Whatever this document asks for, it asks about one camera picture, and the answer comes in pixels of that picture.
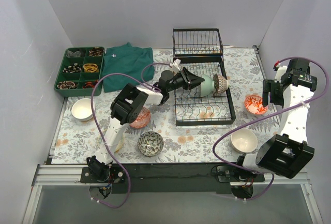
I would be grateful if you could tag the cream bowl right side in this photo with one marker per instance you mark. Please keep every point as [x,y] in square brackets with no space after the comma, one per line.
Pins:
[244,141]

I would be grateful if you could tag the dark green folded cloth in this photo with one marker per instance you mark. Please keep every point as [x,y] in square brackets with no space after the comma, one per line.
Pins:
[126,59]

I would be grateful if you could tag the pale green ceramic bowl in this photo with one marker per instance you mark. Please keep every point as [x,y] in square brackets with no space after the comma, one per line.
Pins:
[207,86]

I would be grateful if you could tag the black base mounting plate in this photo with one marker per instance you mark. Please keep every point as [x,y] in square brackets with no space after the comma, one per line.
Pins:
[170,177]

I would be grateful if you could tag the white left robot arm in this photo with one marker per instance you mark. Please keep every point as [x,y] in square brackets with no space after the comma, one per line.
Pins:
[125,109]

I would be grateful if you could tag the black wire dish rack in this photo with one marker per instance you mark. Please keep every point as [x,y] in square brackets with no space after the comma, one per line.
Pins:
[193,110]

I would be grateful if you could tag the orange geometric patterned bowl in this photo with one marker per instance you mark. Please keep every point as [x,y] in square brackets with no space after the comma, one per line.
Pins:
[142,120]

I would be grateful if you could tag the black upright wire basket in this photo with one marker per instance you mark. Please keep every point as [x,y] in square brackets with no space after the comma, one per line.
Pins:
[197,42]

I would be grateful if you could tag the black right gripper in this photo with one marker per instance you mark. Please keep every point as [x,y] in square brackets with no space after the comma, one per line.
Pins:
[270,89]

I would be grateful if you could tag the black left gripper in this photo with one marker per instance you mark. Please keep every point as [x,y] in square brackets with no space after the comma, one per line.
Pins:
[185,78]

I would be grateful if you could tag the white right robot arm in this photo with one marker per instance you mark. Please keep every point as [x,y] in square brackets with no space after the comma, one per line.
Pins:
[287,152]

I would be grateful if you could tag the floral patterned table mat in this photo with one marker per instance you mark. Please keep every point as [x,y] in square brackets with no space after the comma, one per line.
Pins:
[78,140]

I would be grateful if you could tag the brown diamond patterned bowl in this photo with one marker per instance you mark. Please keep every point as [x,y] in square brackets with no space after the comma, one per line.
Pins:
[221,84]

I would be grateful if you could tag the yellow sun patterned bowl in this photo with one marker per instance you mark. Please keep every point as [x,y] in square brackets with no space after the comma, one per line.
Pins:
[119,145]

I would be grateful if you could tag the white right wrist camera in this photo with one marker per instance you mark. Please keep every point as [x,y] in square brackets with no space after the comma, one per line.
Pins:
[280,71]

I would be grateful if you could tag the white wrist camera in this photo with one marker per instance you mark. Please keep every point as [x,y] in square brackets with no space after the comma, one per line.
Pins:
[175,66]
[280,71]

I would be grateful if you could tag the white bowl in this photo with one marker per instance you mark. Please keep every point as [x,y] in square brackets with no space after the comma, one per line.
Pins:
[82,109]

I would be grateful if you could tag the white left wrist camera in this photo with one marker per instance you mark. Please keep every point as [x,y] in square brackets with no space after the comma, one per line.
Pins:
[175,66]

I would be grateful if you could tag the black leaf patterned bowl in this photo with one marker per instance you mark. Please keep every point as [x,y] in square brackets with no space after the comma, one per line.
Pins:
[150,144]

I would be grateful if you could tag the orange floral patterned bowl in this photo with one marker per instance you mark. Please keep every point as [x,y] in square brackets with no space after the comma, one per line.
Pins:
[253,104]

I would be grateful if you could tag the green compartment organizer tray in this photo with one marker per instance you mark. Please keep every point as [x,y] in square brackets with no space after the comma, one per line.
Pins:
[80,71]

